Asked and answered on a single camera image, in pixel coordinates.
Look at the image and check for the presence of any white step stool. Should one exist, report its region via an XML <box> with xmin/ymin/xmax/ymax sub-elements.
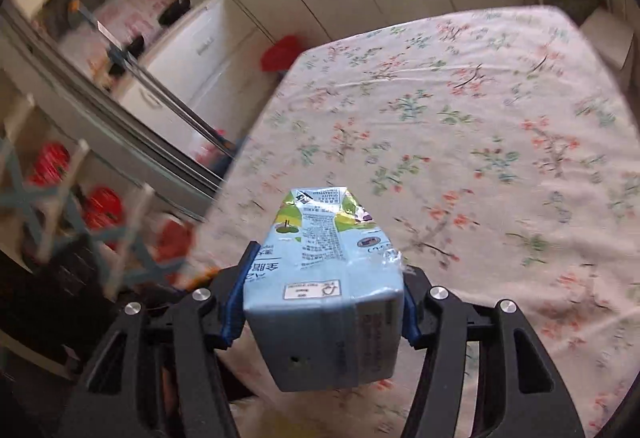
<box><xmin>580</xmin><ymin>10</ymin><xmax>636</xmax><ymax>69</ymax></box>

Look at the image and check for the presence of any red package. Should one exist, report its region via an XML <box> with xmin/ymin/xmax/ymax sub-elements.
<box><xmin>29</xmin><ymin>142</ymin><xmax>70</xmax><ymax>185</ymax></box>
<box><xmin>81</xmin><ymin>187</ymin><xmax>124</xmax><ymax>230</ymax></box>

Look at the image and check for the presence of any black frying pan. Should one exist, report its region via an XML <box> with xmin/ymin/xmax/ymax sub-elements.
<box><xmin>157</xmin><ymin>0</ymin><xmax>193</xmax><ymax>26</ymax></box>

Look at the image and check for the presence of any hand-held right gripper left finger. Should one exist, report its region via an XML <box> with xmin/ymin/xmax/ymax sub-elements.
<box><xmin>60</xmin><ymin>240</ymin><xmax>262</xmax><ymax>438</ymax></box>

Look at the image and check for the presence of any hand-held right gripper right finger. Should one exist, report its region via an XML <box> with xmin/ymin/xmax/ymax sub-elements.
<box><xmin>399</xmin><ymin>263</ymin><xmax>586</xmax><ymax>438</ymax></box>

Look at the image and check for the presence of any trash bin with red bag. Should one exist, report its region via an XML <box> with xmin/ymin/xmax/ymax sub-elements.
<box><xmin>260</xmin><ymin>35</ymin><xmax>303</xmax><ymax>71</ymax></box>

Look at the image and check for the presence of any light blue milk carton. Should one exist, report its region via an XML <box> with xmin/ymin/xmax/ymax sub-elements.
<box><xmin>242</xmin><ymin>186</ymin><xmax>406</xmax><ymax>393</ymax></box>

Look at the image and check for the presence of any metal sliding door frame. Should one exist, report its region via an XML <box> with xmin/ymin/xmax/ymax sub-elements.
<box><xmin>0</xmin><ymin>3</ymin><xmax>226</xmax><ymax>221</ymax></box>

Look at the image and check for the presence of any blue folding rack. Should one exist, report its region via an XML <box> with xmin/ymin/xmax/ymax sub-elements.
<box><xmin>0</xmin><ymin>138</ymin><xmax>191</xmax><ymax>300</ymax></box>

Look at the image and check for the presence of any floral tablecloth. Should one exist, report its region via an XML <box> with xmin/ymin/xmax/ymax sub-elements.
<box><xmin>187</xmin><ymin>5</ymin><xmax>640</xmax><ymax>438</ymax></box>

